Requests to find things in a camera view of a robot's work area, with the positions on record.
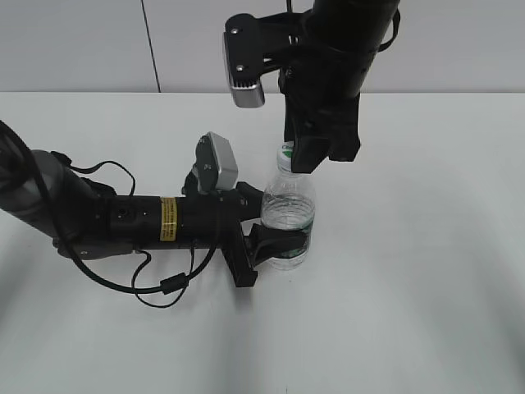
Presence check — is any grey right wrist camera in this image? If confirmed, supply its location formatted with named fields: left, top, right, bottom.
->
left=223, top=12, right=306, bottom=108

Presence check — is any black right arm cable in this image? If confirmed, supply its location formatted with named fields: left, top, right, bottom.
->
left=375, top=7, right=402, bottom=53

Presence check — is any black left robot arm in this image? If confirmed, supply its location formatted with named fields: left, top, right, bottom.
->
left=1, top=125, right=308, bottom=287

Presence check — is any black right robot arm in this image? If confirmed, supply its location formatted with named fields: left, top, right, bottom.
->
left=279, top=1, right=400, bottom=174

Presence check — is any clear plastic water bottle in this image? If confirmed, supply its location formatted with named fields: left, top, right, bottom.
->
left=261, top=164, right=316, bottom=271

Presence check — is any white green bottle cap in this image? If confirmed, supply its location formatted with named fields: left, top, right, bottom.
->
left=276, top=141, right=294, bottom=172

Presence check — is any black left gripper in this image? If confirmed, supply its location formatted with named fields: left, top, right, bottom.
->
left=176, top=181, right=308, bottom=287

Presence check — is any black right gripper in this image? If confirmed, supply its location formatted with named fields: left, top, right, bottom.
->
left=279, top=44, right=376, bottom=174

